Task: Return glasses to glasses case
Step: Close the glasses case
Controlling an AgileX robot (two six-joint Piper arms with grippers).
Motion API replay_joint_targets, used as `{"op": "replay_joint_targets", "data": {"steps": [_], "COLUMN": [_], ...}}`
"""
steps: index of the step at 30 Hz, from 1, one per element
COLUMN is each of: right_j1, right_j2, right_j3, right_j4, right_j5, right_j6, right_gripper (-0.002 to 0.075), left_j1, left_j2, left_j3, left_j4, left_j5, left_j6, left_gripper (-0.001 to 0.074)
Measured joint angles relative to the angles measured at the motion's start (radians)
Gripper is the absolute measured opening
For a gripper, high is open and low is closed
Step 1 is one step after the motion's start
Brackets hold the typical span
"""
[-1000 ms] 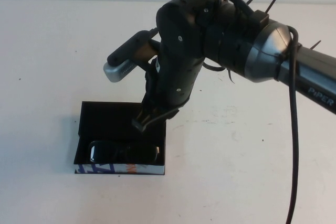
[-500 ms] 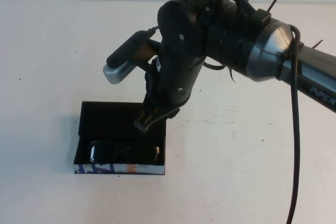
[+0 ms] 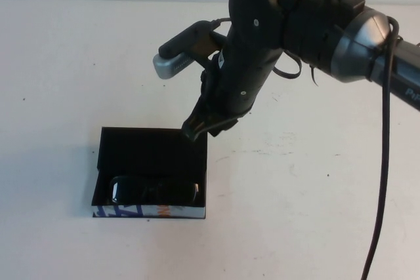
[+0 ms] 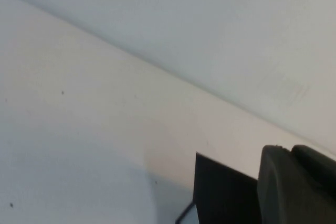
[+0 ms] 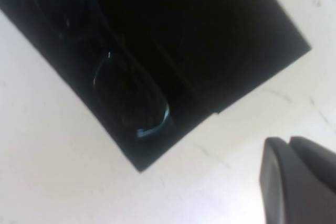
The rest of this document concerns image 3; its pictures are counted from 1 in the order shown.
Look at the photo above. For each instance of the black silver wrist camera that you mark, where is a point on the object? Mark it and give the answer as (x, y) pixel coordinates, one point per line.
(177, 50)

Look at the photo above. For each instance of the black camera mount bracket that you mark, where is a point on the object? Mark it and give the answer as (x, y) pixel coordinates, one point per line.
(210, 44)

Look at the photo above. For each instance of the black printed glasses case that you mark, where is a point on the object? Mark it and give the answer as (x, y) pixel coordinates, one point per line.
(147, 155)

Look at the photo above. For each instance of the black framed glasses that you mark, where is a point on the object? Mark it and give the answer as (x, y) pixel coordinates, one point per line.
(118, 191)

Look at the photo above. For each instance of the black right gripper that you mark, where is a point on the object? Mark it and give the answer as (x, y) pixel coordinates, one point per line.
(239, 86)

